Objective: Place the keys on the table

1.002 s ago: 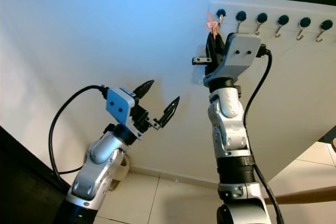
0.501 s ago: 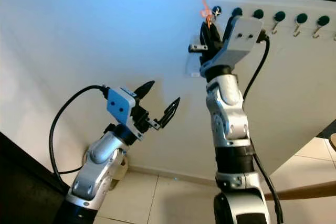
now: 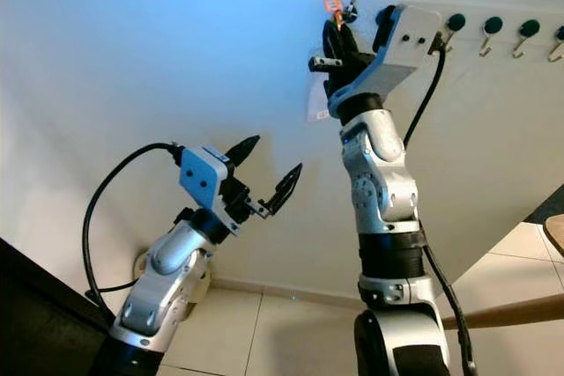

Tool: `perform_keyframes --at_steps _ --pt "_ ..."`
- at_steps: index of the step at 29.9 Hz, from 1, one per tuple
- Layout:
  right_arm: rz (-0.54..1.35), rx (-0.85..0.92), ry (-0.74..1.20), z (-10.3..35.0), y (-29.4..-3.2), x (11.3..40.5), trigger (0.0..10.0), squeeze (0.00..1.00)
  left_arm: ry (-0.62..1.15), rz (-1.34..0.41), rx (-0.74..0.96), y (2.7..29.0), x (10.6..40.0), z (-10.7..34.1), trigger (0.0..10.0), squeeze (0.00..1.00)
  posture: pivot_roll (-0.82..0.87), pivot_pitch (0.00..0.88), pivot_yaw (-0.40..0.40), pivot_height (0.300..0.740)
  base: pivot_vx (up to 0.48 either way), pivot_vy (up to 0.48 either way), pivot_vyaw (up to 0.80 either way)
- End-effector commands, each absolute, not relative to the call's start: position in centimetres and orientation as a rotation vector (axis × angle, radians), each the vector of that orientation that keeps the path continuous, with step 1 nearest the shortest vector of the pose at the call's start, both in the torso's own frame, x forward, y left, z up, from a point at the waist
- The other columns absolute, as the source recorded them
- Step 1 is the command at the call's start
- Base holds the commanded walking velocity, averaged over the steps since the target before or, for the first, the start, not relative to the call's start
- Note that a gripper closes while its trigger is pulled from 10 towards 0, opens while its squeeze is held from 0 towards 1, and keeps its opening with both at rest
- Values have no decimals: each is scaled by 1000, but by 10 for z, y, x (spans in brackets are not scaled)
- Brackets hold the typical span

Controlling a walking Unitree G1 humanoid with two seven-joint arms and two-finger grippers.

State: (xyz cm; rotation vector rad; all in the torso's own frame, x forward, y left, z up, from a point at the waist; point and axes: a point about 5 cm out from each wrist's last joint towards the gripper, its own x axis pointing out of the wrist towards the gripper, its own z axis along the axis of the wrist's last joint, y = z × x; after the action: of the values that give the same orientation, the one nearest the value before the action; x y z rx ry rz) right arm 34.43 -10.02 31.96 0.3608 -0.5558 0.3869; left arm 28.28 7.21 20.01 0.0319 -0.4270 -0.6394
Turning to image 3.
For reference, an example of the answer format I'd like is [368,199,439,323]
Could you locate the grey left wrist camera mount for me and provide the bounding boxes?
[179,145,234,211]

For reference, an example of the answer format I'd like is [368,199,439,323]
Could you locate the low black cabinet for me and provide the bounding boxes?
[0,242,117,376]

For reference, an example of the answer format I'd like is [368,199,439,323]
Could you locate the keys with orange tag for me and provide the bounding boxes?
[324,0,360,25]

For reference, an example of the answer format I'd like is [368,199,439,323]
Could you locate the black rug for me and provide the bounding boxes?
[524,184,564,225]

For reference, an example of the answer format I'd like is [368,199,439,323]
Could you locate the white hook board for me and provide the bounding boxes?
[0,0,564,302]

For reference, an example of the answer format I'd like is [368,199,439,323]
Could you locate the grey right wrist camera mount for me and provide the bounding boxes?
[328,4,444,119]

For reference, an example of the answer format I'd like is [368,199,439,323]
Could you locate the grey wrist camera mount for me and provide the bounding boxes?
[328,4,444,119]
[179,145,234,211]

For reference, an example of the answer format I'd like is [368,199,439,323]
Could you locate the wooden table leg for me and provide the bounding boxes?
[441,292,564,331]

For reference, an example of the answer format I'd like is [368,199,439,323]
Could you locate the clear plastic bag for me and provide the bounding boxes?
[306,68,340,123]

